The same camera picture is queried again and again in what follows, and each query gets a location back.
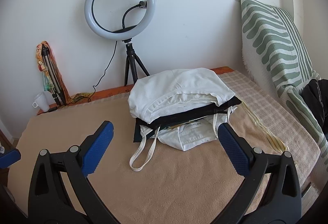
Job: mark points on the green white striped pillow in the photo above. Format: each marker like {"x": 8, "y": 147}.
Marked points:
{"x": 277, "y": 59}

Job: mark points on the folded silver black tripod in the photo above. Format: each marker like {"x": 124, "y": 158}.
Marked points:
{"x": 58, "y": 95}

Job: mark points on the black clothing on right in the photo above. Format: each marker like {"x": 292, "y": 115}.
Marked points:
{"x": 315, "y": 95}

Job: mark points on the white ring light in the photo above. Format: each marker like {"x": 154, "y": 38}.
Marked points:
{"x": 123, "y": 35}

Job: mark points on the white folded shirt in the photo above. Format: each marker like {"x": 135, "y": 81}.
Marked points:
{"x": 176, "y": 91}

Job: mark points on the blue gripper pad far left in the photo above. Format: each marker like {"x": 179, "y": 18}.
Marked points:
{"x": 9, "y": 158}

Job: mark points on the orange mattress edge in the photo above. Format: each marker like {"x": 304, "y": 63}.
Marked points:
{"x": 126, "y": 89}

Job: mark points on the white tote bag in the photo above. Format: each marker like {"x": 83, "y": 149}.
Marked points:
{"x": 183, "y": 136}

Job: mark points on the checkered beige bed sheet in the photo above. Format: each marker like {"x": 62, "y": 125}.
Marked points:
{"x": 266, "y": 124}

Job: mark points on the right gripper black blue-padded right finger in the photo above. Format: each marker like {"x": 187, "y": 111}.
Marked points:
{"x": 270, "y": 191}

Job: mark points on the orange patterned scarf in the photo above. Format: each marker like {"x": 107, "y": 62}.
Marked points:
{"x": 47, "y": 83}

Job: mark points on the beige fleece blanket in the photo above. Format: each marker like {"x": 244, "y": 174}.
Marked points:
{"x": 174, "y": 187}

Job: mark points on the white ceramic cup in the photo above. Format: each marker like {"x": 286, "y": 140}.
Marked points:
{"x": 41, "y": 102}

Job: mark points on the black tripod stand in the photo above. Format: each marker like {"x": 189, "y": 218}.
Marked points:
{"x": 131, "y": 60}

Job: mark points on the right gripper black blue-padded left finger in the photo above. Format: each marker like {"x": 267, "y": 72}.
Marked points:
{"x": 60, "y": 191}

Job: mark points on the black folded garment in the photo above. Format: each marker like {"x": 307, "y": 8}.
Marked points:
{"x": 179, "y": 118}

